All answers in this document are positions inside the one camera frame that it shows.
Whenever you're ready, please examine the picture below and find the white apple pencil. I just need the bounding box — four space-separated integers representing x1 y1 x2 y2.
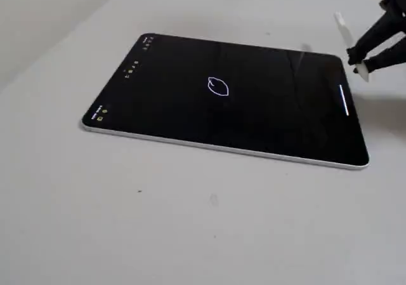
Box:
333 11 371 83

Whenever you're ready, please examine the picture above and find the black screen ipad tablet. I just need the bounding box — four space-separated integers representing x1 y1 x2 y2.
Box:
79 32 370 171

